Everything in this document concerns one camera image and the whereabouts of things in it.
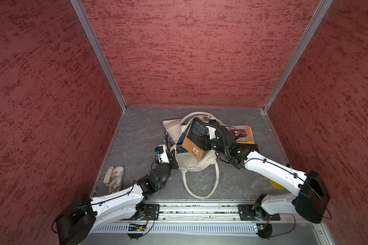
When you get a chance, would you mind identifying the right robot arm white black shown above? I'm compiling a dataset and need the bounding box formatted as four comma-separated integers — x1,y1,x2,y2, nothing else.
207,124,330,224

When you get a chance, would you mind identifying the left corner aluminium post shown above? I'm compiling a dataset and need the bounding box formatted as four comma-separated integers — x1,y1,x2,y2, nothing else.
70,0,127,112

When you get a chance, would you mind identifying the left circuit board with wires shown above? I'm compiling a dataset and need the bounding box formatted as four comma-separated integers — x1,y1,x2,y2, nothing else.
126,224,149,240

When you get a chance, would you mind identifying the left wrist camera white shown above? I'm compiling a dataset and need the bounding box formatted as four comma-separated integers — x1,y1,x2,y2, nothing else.
155,145,169,164

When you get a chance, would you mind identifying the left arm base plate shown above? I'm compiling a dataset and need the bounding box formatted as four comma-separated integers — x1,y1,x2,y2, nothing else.
127,203,160,220

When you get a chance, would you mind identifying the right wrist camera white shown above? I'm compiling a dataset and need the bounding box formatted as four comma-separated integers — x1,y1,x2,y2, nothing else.
207,126,216,140

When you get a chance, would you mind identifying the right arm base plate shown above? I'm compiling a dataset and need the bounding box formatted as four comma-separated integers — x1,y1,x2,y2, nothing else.
237,204,281,221

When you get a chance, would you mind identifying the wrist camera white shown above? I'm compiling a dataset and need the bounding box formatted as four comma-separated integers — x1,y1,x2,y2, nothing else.
207,126,216,140
155,145,169,164

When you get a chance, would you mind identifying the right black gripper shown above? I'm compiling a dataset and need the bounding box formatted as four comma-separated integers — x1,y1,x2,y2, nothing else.
197,134,229,155

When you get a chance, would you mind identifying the aluminium front rail frame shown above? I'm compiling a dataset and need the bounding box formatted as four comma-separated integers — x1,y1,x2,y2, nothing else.
89,201,334,245

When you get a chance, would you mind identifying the black gold patterned book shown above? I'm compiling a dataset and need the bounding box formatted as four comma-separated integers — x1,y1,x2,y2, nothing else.
243,144,259,152

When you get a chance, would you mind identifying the right corner aluminium post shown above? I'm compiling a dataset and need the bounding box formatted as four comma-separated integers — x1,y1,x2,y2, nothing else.
262,0,333,115

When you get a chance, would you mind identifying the white rolled cloth object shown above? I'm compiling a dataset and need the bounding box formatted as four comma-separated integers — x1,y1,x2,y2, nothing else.
103,166,125,194

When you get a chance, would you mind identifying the circuit board with wires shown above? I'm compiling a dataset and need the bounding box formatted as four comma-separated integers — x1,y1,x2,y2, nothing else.
256,224,273,239
126,224,149,240

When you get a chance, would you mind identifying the yellow cup with batteries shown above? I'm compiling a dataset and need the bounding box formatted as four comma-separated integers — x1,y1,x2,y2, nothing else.
270,180,285,190

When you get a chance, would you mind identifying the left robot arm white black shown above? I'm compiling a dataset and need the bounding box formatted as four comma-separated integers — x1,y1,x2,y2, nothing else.
52,147,178,245

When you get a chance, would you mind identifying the red cover book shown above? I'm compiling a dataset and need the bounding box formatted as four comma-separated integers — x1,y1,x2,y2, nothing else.
228,125,255,144

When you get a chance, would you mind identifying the right circuit board with wires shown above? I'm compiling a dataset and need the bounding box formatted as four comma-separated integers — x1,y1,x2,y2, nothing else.
256,224,273,239

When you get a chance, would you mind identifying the corner aluminium post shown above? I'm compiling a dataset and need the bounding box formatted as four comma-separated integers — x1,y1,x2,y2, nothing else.
70,0,127,112
262,0,333,115

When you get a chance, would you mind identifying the cream canvas tote bag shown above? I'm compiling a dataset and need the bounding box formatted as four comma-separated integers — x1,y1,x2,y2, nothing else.
163,112,223,200

